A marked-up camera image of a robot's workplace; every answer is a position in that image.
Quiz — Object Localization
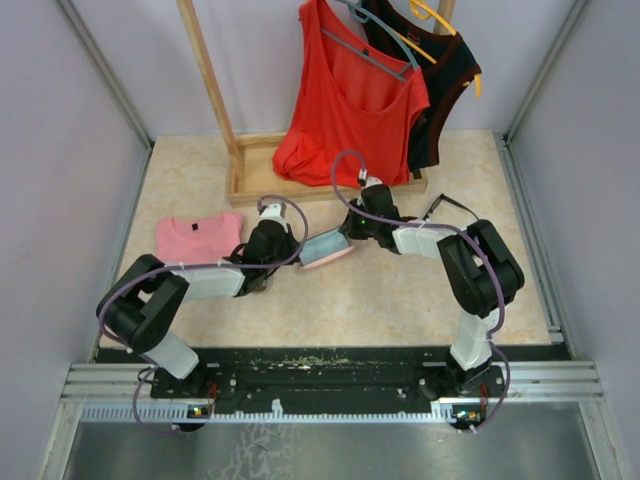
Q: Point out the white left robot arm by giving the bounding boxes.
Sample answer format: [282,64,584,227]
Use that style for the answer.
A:
[96,220,304,397]

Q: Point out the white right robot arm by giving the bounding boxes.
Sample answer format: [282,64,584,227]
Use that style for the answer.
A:
[338,184,525,396]

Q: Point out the wooden clothes rack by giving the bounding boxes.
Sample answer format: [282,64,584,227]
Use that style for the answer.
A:
[175,0,457,207]

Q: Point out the light blue cloth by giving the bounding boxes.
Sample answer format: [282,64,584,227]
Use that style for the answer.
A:
[299,229,350,266]

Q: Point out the pink glasses case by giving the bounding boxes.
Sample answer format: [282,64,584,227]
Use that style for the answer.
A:
[299,227,355,270]

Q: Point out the grey-blue plastic hanger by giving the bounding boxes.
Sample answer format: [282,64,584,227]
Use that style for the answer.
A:
[320,1,421,83]

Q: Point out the black frame sunglasses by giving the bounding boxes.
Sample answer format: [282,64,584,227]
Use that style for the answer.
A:
[422,193,480,226]

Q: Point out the red tank top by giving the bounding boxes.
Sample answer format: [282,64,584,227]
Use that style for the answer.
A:
[272,1,429,187]

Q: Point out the plaid brown glasses case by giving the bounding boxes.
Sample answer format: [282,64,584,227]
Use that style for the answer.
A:
[251,278,269,292]

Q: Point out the folded pink t-shirt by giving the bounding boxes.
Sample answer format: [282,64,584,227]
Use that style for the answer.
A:
[155,211,244,264]

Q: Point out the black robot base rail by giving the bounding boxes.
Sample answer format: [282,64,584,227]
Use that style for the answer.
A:
[94,344,506,431]

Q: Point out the black maroon-trimmed tank top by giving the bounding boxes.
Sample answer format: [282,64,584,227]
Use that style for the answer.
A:
[362,1,482,171]

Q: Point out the yellow plastic hanger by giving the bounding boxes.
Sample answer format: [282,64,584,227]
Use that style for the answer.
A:
[395,1,483,99]

